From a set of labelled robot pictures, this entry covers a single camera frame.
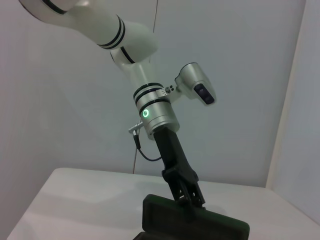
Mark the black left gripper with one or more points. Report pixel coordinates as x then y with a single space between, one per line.
170 152

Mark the green glasses case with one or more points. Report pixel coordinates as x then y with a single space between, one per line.
175 217

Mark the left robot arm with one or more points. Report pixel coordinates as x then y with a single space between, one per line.
135 37

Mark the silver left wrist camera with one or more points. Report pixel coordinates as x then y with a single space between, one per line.
195 80

